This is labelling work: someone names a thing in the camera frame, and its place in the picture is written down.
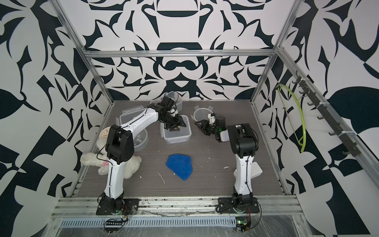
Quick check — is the round clear lunch box lid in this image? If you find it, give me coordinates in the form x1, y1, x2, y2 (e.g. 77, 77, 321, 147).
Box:
191, 105, 213, 121

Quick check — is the square clear lunch box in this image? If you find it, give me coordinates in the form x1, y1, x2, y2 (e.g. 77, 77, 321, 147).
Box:
160, 115, 192, 145

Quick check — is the tall rectangular clear lunch box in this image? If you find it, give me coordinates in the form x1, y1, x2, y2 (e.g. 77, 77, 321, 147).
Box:
150, 91, 183, 112

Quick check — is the round clear lunch box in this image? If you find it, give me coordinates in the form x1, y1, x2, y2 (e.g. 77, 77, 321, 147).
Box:
133, 129, 149, 153

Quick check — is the blue microfiber cloth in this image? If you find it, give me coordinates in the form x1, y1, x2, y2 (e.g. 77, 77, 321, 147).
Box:
166, 154, 193, 181

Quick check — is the clear rectangular lunch box lid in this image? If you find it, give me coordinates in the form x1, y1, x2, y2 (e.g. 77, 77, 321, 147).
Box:
115, 106, 146, 126

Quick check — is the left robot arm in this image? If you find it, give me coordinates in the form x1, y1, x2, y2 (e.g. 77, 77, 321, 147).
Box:
101, 104, 187, 208

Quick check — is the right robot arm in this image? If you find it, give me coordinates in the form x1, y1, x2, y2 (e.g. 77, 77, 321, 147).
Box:
194, 113, 262, 208

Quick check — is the white flat box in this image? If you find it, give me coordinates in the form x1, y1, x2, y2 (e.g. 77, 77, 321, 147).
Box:
250, 162, 263, 179

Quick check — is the green bow saw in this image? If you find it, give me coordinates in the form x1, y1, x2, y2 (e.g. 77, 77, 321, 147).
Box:
275, 84, 307, 153

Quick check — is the white plush toy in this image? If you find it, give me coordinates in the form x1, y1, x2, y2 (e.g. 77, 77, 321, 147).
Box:
80, 126, 142, 179

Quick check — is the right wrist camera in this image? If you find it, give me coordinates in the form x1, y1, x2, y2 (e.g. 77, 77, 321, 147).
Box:
208, 113, 216, 125

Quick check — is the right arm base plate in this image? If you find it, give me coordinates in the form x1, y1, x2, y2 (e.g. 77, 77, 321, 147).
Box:
215, 196, 261, 214

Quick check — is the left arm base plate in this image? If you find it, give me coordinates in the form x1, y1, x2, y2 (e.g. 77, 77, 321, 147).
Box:
96, 196, 140, 216

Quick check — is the black wall hook rack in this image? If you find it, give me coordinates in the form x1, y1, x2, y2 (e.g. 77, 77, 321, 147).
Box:
294, 70, 362, 157

